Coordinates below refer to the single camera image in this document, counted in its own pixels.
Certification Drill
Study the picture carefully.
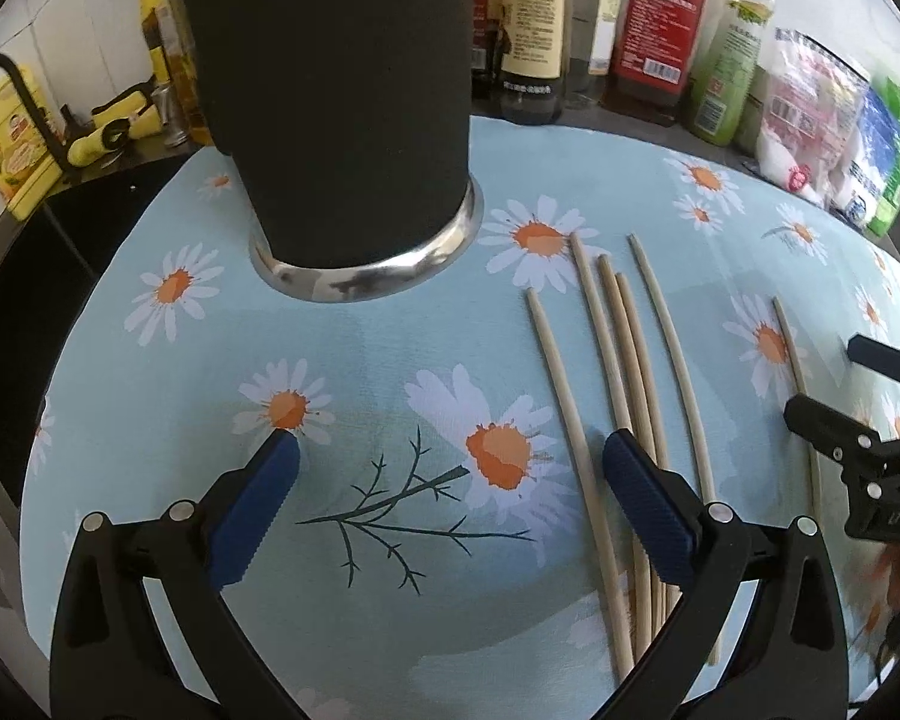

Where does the cream label vinegar bottle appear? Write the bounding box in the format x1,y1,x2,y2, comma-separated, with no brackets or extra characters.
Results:
497,0,571,125

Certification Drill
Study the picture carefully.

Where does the yellow green oil bottle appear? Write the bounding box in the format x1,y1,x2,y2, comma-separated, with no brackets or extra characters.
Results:
139,0,212,146

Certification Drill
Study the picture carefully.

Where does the green label bottle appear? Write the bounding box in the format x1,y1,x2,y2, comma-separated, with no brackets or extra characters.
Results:
685,0,775,146

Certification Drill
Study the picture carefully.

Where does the black kitchen sink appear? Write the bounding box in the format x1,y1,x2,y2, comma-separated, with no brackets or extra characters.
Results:
0,146,194,504

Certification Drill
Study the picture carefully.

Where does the yellow detergent bottle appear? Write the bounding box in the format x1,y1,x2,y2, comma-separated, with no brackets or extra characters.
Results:
0,73,63,221

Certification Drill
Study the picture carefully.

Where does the red label oil bottle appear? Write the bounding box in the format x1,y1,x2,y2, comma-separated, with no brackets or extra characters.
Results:
605,0,707,125

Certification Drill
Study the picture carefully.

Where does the red label dark bottle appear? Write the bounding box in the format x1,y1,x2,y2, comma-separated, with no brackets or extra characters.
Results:
470,0,496,99

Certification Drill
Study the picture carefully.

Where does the clear yellow cap bottle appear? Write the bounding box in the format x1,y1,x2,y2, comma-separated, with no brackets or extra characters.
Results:
566,0,622,109

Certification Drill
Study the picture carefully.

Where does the pink white sugar bag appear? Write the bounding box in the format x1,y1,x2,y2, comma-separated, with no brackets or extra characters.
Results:
754,28,870,206

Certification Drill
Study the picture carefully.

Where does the black faucet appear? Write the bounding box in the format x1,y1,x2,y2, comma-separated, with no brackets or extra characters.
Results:
0,50,73,182

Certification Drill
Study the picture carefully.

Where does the daisy pattern blue tablecloth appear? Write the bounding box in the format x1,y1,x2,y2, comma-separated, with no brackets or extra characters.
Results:
20,119,900,718

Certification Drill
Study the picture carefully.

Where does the black chopstick holder cup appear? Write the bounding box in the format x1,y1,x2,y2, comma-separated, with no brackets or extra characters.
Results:
182,0,482,302

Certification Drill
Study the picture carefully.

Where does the blue white salt bag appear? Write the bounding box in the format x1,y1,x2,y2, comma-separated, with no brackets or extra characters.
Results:
829,88,900,229

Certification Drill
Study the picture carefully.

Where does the yellow cleaning brush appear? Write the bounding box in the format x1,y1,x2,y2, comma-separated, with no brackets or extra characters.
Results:
66,78,164,169

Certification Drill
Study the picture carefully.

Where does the wooden chopstick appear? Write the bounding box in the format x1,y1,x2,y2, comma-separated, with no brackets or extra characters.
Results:
569,232,653,668
611,273,678,632
598,255,667,656
521,286,636,685
625,232,724,667
772,296,823,520

